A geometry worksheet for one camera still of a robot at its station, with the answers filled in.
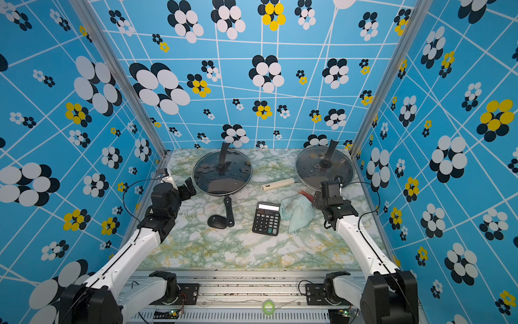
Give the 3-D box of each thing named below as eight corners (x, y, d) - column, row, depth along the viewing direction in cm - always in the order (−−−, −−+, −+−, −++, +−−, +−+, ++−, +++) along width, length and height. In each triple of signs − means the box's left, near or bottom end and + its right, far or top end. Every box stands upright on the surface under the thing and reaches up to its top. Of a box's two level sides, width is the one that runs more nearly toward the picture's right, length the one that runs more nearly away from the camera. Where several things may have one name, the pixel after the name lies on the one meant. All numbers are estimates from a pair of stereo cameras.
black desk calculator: (252, 232, 91) (251, 229, 88) (257, 204, 100) (257, 201, 97) (278, 236, 90) (278, 233, 87) (281, 207, 99) (281, 204, 96)
